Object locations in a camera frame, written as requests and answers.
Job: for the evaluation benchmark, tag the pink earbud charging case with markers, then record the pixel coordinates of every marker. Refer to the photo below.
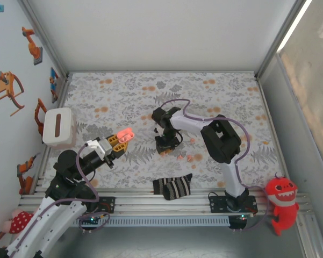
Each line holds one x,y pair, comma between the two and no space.
125,133

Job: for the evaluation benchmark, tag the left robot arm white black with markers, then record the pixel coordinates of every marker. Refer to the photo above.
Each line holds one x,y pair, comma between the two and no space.
53,223

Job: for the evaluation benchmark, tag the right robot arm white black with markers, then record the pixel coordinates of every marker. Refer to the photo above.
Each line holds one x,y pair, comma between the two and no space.
223,139

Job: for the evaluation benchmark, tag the white tissue box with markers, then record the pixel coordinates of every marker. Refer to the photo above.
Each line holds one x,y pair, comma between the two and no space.
51,126

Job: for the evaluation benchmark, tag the floral patterned table mat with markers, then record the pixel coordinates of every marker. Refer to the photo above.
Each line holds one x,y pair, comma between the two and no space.
123,88

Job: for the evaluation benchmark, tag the small circuit board with LED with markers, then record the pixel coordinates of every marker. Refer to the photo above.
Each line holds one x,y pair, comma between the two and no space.
91,220
240,217

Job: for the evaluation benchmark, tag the black striped sock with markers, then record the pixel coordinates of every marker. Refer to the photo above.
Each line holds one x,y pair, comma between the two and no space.
177,186

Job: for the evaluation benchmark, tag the pink pig plush toy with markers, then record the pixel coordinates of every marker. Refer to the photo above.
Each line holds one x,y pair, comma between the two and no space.
18,221

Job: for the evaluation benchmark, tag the red shark plush toy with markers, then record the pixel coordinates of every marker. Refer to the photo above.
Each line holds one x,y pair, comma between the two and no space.
282,193

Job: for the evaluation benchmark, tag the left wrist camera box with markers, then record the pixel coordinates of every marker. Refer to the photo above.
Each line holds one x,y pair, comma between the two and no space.
103,146

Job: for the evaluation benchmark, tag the orange grey robot wall sticker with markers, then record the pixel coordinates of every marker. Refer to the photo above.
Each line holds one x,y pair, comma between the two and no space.
22,168

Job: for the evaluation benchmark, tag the aluminium rear rail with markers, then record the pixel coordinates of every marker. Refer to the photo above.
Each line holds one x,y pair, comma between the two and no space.
161,72

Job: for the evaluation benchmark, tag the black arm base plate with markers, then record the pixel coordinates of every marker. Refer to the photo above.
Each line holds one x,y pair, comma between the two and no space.
110,204
217,204

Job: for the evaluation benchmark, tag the aluminium slotted base frame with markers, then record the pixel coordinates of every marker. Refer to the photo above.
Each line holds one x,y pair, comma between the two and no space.
139,204

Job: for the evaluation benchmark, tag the blue gantry wall sticker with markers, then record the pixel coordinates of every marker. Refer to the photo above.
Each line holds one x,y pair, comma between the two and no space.
53,80

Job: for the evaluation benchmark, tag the orange claw gripper wall sticker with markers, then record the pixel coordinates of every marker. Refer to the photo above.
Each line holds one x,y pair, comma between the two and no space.
5,86

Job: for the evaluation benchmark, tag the aluminium corner post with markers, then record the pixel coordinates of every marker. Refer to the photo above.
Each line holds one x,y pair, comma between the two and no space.
45,40
280,40

